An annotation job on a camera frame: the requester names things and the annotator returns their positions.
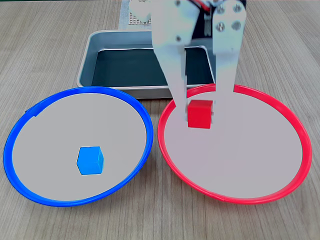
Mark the blue cube block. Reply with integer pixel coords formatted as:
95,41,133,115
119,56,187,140
76,146,105,176

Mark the silver metal tray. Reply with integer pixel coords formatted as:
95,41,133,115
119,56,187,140
76,29,217,100

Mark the white dish red rim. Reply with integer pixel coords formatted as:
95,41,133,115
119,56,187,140
157,83,313,205

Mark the white dish blue rim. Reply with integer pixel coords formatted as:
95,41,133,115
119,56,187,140
3,86,154,208

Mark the black tray liner mat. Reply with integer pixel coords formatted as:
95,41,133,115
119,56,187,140
91,46,216,87

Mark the red cube block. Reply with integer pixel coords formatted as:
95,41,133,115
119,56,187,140
186,99,214,130

